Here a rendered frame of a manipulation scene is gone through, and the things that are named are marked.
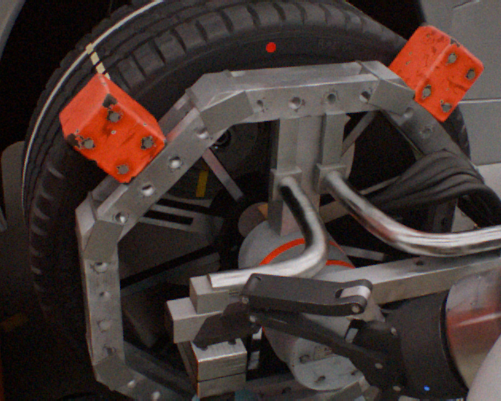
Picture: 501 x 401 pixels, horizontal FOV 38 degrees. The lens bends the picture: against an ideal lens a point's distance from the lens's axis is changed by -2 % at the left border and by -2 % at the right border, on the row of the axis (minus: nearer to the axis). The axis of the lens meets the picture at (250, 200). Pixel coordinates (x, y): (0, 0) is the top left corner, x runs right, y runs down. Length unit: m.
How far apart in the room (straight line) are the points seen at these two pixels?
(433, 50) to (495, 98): 0.60
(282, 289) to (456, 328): 0.13
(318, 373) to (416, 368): 0.37
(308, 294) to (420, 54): 0.47
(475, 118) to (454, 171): 0.64
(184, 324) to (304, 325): 0.18
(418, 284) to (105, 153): 0.36
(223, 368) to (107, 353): 0.29
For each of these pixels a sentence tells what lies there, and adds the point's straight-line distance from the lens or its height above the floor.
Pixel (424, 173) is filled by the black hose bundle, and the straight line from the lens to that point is 0.86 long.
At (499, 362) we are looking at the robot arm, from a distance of 0.31.
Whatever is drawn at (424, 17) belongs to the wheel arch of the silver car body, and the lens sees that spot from 1.35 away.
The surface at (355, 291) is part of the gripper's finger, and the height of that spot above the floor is 1.11.
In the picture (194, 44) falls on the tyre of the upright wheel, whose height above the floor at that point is 1.15.
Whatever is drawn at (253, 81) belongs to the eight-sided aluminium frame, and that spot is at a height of 1.11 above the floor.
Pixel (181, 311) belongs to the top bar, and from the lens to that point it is 0.70.
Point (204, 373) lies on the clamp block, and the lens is 0.70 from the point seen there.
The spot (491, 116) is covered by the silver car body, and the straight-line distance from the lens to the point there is 1.52.
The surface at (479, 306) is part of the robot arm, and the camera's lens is 0.48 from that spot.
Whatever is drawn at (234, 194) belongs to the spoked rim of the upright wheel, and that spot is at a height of 0.93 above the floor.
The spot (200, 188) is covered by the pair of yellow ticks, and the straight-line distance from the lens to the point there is 1.42.
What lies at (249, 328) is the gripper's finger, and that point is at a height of 1.05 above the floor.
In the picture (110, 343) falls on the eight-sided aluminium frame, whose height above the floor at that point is 0.80.
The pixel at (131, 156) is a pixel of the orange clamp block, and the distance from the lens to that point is 0.80.
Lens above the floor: 1.42
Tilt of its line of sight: 30 degrees down
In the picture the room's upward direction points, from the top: 3 degrees clockwise
